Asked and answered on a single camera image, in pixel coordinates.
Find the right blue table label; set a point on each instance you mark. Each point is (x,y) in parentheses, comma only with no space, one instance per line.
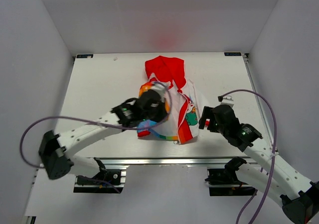
(231,54)

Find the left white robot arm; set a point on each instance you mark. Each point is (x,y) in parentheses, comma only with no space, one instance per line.
(58,152)

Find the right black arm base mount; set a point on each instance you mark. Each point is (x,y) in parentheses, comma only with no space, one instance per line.
(223,182)

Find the red rainbow kids jacket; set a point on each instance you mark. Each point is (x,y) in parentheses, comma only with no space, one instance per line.
(188,102)

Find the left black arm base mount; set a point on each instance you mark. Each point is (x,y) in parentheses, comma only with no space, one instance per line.
(107,181)

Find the blue table label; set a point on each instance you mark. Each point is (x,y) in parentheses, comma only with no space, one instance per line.
(231,54)
(84,56)

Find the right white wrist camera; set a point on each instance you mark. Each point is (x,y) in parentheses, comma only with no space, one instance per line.
(226,100)

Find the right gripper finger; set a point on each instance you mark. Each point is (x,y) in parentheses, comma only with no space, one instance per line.
(212,125)
(206,114)

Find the left blue table label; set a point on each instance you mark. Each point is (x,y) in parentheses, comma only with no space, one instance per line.
(84,56)

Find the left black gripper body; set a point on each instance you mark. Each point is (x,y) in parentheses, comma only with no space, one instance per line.
(157,114)

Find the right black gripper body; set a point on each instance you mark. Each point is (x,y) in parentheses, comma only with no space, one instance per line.
(221,129)

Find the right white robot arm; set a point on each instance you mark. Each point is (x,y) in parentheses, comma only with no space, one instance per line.
(297,195)

